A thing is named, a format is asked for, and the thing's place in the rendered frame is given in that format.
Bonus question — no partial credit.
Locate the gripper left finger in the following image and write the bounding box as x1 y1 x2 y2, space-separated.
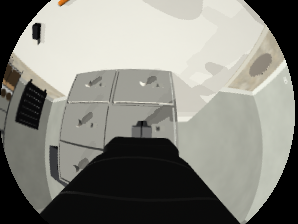
131 121 142 138

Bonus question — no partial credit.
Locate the black and white eraser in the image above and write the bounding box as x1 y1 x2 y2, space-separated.
32 23 41 46

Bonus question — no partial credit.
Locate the orange aa battery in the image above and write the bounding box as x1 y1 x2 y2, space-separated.
57 0 69 7

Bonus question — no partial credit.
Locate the grey drawer front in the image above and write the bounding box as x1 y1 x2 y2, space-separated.
68 71 116 103
113 70 173 105
107 105 174 144
60 105 109 149
60 144 102 182

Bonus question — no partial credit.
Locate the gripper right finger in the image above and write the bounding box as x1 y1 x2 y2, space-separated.
142 121 152 138

